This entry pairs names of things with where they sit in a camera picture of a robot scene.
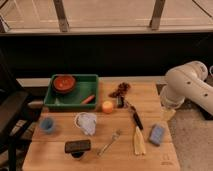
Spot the silver fork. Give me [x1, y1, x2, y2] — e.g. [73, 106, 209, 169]
[97, 130, 122, 156]

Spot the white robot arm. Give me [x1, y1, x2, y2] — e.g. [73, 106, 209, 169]
[160, 61, 213, 116]

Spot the green plastic tray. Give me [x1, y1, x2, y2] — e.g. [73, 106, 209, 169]
[44, 74, 99, 111]

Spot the dark red grape bunch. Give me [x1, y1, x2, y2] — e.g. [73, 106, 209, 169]
[109, 82, 131, 98]

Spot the orange carrot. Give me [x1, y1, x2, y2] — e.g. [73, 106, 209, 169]
[81, 95, 95, 104]

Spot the orange candle cup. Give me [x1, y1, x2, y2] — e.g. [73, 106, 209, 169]
[101, 101, 114, 114]

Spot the clear glass with blue cloth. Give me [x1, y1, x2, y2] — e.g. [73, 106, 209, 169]
[74, 112, 97, 136]

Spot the red-brown bowl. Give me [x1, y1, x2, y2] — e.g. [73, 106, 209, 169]
[52, 75, 76, 93]

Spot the yellow banana peel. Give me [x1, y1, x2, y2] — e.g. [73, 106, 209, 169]
[133, 127, 146, 155]

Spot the black brush block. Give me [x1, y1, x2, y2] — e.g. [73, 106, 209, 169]
[64, 139, 91, 158]

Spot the blue sponge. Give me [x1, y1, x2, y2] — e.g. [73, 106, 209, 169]
[149, 124, 165, 146]

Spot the small blue cup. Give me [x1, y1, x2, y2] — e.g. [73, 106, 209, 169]
[39, 117, 54, 134]

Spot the black office chair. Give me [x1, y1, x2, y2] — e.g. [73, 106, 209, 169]
[0, 50, 41, 171]

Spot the black handled knife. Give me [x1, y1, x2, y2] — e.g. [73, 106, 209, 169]
[117, 96, 143, 130]

